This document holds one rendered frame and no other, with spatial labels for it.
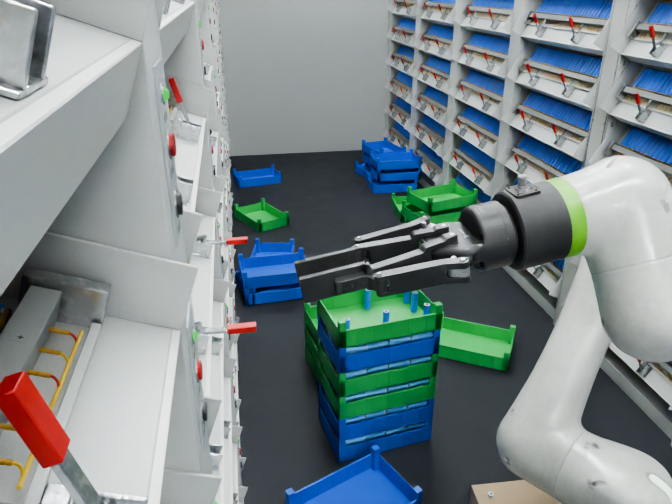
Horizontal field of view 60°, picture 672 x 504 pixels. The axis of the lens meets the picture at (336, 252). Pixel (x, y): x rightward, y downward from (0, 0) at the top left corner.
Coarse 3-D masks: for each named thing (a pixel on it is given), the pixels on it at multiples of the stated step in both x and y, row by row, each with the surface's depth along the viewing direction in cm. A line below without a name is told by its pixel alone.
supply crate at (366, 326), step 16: (320, 304) 165; (336, 304) 171; (352, 304) 173; (384, 304) 174; (400, 304) 174; (432, 304) 164; (336, 320) 165; (352, 320) 165; (368, 320) 165; (400, 320) 156; (416, 320) 158; (432, 320) 160; (336, 336) 154; (352, 336) 153; (368, 336) 154; (384, 336) 156; (400, 336) 158
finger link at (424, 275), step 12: (420, 264) 60; (432, 264) 59; (444, 264) 59; (456, 264) 59; (468, 264) 59; (384, 276) 59; (396, 276) 59; (408, 276) 59; (420, 276) 59; (432, 276) 60; (444, 276) 60; (468, 276) 59; (396, 288) 60; (408, 288) 60; (420, 288) 60
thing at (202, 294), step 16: (208, 192) 108; (208, 208) 110; (208, 224) 106; (192, 256) 92; (208, 272) 89; (208, 288) 84; (192, 304) 79; (208, 304) 80; (208, 320) 77; (208, 352) 70; (208, 368) 67; (208, 384) 65; (208, 400) 55; (208, 416) 56; (208, 432) 56
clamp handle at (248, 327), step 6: (228, 324) 71; (234, 324) 71; (240, 324) 71; (246, 324) 71; (252, 324) 71; (198, 330) 69; (204, 330) 70; (210, 330) 70; (216, 330) 70; (222, 330) 70; (228, 330) 70; (234, 330) 70; (240, 330) 70; (246, 330) 70; (252, 330) 70
